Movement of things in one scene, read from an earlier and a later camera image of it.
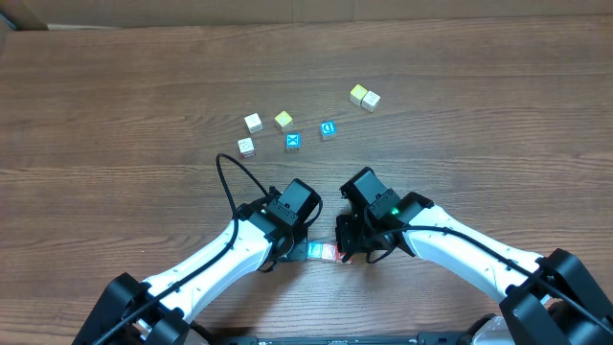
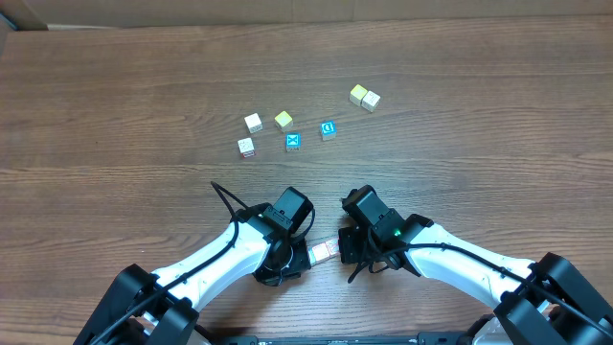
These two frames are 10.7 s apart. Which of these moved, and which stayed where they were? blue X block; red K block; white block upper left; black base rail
Moved: red K block
Stayed: black base rail; blue X block; white block upper left
